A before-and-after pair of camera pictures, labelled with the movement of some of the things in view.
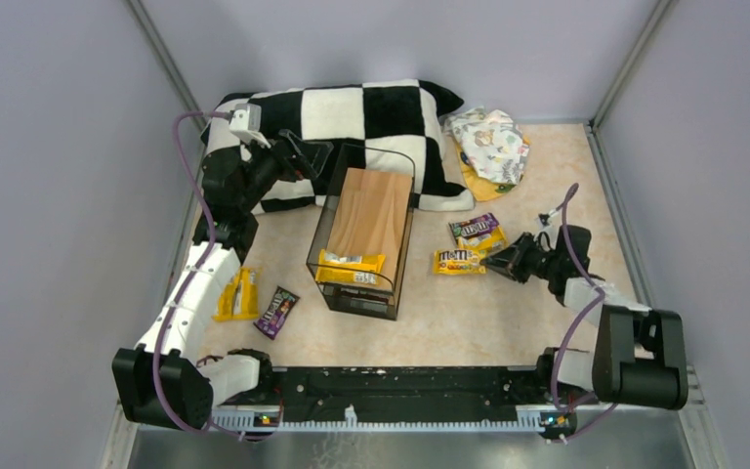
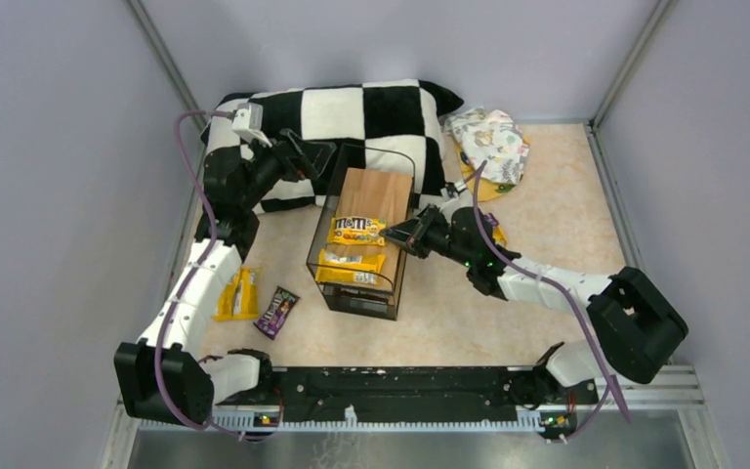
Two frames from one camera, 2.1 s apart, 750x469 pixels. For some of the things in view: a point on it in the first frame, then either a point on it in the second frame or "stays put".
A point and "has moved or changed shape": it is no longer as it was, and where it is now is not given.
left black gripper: [290, 156] stays put
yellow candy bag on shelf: [368, 262] stays put
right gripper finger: [503, 262] -> [412, 244]
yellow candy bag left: [239, 299] stays put
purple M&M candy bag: [279, 308] stays put
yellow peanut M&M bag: [459, 261] has moved or changed shape
